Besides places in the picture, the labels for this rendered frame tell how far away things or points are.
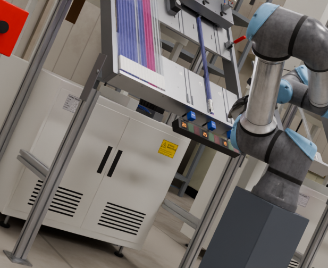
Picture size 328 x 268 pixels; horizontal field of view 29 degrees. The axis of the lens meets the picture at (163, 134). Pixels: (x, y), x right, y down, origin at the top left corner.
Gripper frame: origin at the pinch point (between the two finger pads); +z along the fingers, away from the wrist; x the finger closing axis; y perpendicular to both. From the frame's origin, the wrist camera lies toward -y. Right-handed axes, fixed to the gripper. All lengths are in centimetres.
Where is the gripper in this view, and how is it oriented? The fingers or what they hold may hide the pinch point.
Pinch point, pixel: (230, 114)
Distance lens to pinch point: 241.3
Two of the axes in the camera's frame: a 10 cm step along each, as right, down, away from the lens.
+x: 7.3, 3.1, 6.0
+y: 0.7, 8.5, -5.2
